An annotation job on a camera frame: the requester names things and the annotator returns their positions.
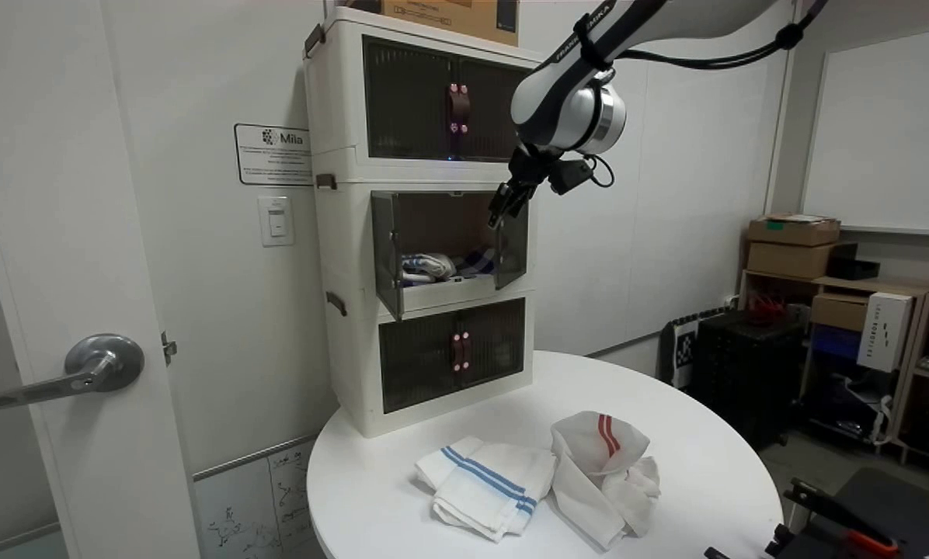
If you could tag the black small device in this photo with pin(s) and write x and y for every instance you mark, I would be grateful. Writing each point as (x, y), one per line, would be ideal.
(857, 265)

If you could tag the white product box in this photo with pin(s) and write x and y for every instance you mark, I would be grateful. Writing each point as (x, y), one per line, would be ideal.
(884, 331)

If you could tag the smoked translucent cabinet door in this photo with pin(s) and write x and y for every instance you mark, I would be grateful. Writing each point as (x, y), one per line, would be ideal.
(510, 249)
(405, 97)
(494, 343)
(419, 368)
(483, 110)
(386, 252)

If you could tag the black floor cabinet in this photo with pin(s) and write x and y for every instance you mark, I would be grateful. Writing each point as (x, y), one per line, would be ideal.
(748, 377)

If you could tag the black flat pad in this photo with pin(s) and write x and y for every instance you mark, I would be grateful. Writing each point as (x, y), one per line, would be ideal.
(914, 506)

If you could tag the white room door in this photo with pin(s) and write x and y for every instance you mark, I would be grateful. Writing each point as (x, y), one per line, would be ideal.
(59, 204)

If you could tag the white towel red stripes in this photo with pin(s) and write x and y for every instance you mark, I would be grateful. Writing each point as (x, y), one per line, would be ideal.
(598, 468)

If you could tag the plain cardboard box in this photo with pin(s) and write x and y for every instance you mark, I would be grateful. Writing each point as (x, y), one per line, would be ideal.
(786, 262)

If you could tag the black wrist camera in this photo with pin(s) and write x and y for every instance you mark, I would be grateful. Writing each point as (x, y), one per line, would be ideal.
(571, 176)

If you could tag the white towel blue stripes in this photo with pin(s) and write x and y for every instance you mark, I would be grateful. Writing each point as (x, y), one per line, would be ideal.
(489, 486)

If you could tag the small cardboard box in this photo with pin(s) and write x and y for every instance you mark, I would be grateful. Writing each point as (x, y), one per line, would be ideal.
(838, 312)

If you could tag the white stacked storage cabinet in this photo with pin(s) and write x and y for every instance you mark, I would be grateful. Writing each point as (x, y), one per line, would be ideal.
(344, 259)

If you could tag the white wall sign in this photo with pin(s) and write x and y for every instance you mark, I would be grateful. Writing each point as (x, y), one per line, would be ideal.
(272, 157)

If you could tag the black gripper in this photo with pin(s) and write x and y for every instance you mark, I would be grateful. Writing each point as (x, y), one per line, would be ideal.
(531, 176)

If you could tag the brown cardboard box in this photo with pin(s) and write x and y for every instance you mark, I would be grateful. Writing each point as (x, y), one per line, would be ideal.
(452, 12)

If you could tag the white light switch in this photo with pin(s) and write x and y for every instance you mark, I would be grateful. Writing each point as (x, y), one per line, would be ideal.
(274, 220)

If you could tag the flat cardboard box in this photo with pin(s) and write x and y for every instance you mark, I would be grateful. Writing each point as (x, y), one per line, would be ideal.
(792, 230)

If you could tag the wooden storage shelf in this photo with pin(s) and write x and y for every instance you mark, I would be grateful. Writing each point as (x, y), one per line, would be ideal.
(914, 389)

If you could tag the blue white folded cloth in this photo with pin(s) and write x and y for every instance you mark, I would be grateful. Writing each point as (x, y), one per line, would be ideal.
(476, 268)

